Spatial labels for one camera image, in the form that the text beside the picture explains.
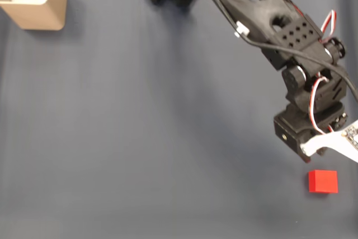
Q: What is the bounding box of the camera board on white mount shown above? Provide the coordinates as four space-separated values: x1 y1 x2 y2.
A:
300 120 358 164

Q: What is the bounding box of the red cube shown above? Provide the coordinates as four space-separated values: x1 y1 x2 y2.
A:
308 170 338 194

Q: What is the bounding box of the dark table mat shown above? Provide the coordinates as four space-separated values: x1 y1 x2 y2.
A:
0 0 358 239

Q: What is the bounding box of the white red servo cable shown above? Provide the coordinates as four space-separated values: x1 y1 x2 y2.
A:
321 9 338 41
309 76 335 135

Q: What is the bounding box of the black camera cable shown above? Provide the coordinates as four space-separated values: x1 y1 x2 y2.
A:
190 0 358 100

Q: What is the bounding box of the white cable clip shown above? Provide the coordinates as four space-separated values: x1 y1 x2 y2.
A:
234 21 249 38

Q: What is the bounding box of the beige open box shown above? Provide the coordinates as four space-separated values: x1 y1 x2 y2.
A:
0 0 68 31

